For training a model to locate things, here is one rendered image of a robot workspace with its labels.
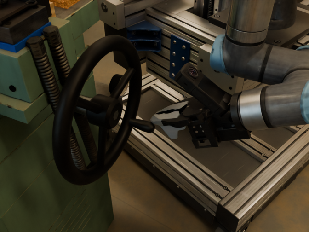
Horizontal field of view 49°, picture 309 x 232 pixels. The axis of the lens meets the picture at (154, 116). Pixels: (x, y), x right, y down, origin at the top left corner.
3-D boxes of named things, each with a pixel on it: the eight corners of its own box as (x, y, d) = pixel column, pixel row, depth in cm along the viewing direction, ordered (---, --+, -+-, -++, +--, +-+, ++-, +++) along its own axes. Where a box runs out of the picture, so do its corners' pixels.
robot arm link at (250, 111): (256, 101, 56) (266, 77, 61) (230, 105, 58) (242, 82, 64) (270, 137, 59) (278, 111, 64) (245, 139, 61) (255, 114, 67)
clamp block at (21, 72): (29, 105, 56) (14, 59, 51) (-31, 85, 61) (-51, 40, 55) (79, 61, 67) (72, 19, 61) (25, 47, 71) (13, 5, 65)
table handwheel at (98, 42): (46, 194, 49) (108, 8, 51) (-54, 152, 55) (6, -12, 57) (120, 185, 77) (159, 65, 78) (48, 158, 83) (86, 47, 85)
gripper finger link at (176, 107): (160, 136, 76) (195, 131, 71) (148, 114, 74) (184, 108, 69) (166, 128, 79) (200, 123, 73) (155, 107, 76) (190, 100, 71)
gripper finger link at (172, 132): (154, 144, 74) (190, 141, 69) (142, 123, 72) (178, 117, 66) (160, 136, 76) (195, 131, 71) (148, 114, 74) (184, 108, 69)
